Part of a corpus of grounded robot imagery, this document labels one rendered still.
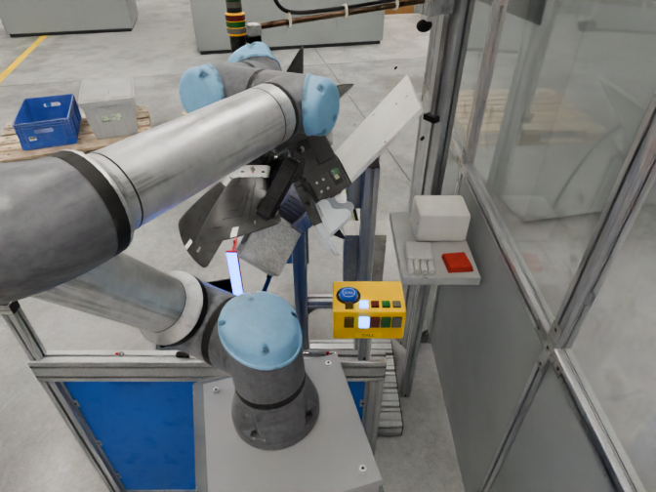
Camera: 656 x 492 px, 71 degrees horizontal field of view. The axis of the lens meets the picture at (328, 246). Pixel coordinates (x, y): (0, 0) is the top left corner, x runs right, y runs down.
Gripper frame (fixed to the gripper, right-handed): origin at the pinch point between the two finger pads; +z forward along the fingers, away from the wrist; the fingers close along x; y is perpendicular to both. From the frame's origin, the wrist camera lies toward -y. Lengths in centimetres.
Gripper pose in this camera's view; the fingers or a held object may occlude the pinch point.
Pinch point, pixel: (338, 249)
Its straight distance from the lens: 78.8
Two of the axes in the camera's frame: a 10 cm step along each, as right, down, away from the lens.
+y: 8.7, -4.5, -1.8
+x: 1.0, -1.9, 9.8
